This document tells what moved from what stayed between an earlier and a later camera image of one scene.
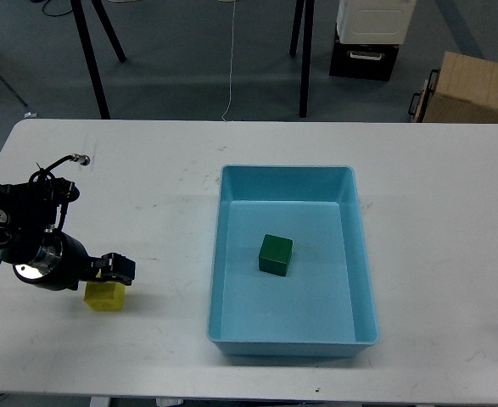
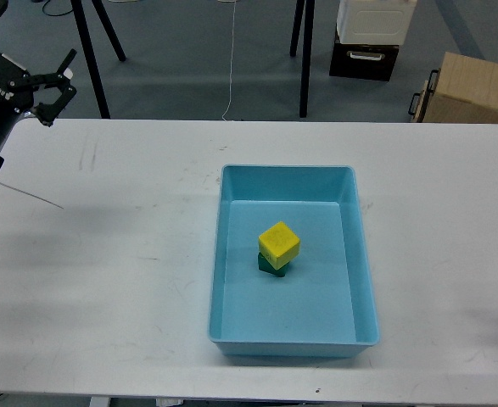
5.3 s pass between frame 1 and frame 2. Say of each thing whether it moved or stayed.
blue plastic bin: stayed
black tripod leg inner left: stayed
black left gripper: moved
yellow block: moved
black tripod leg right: stayed
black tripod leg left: stayed
